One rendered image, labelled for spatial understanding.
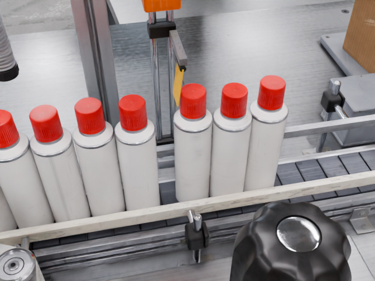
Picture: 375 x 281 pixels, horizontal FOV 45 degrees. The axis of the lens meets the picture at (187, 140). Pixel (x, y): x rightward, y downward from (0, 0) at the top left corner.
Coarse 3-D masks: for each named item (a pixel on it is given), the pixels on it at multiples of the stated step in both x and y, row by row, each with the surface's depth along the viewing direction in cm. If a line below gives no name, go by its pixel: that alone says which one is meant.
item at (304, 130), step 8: (336, 120) 71; (344, 120) 71; (352, 120) 71; (360, 120) 71; (368, 120) 71; (288, 128) 69; (296, 128) 69; (304, 128) 69; (312, 128) 69; (320, 128) 70; (328, 128) 70; (336, 128) 71; (344, 128) 71; (352, 128) 71; (288, 136) 69; (296, 136) 70; (168, 144) 67; (160, 152) 66; (168, 152) 66
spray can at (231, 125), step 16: (224, 96) 56; (240, 96) 55; (224, 112) 57; (240, 112) 57; (224, 128) 58; (240, 128) 58; (224, 144) 60; (240, 144) 60; (224, 160) 62; (240, 160) 62; (224, 176) 64; (240, 176) 64; (224, 192) 66
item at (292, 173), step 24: (288, 168) 75; (312, 168) 75; (336, 168) 75; (360, 168) 75; (168, 192) 71; (336, 192) 71; (360, 192) 71; (216, 216) 68; (48, 240) 65; (72, 240) 65
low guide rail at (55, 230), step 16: (352, 176) 69; (368, 176) 69; (240, 192) 66; (256, 192) 66; (272, 192) 66; (288, 192) 67; (304, 192) 68; (320, 192) 69; (160, 208) 64; (176, 208) 64; (192, 208) 65; (208, 208) 65; (224, 208) 66; (48, 224) 62; (64, 224) 62; (80, 224) 62; (96, 224) 63; (112, 224) 63; (128, 224) 64; (0, 240) 61; (16, 240) 62; (32, 240) 62
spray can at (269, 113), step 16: (272, 80) 58; (272, 96) 57; (256, 112) 60; (272, 112) 59; (288, 112) 60; (256, 128) 60; (272, 128) 60; (256, 144) 62; (272, 144) 62; (256, 160) 64; (272, 160) 64; (256, 176) 66; (272, 176) 67
